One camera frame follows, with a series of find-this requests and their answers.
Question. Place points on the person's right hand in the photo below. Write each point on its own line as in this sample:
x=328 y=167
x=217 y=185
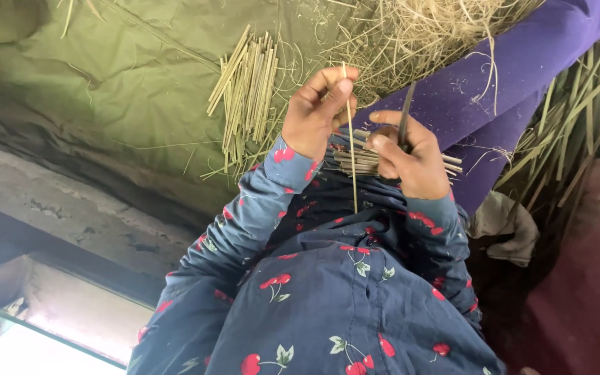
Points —
x=420 y=161

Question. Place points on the person's left hand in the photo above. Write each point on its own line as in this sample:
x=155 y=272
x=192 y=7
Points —
x=308 y=117

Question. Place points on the dark blade knife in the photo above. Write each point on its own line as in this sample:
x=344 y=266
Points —
x=407 y=107

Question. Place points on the thin bamboo stick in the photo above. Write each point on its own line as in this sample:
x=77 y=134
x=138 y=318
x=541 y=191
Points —
x=352 y=156

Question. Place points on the bundle of bamboo splints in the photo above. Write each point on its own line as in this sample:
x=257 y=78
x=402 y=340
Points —
x=357 y=159

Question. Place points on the pile of cut bamboo sticks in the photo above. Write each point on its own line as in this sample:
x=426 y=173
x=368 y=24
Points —
x=245 y=99

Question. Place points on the beige crumpled cloth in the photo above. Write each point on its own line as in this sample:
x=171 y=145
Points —
x=503 y=224

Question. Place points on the person's purple trouser leg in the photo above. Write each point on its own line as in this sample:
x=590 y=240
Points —
x=487 y=73

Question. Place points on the heap of bamboo shavings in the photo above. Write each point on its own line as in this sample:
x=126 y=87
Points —
x=409 y=36

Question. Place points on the heap of long bamboo strips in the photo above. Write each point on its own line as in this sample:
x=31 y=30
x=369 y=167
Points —
x=571 y=120

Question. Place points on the navy cherry print shirt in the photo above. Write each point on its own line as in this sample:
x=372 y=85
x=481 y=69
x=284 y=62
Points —
x=341 y=312

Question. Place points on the olive green tarpaulin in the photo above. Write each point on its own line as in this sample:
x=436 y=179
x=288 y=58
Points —
x=123 y=93

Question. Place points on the dark red mat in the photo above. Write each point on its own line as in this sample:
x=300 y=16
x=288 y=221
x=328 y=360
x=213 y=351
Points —
x=586 y=281

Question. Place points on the olive green sack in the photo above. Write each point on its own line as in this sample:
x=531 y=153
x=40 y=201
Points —
x=3 y=18

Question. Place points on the dark window frame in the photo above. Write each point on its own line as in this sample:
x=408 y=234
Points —
x=45 y=260

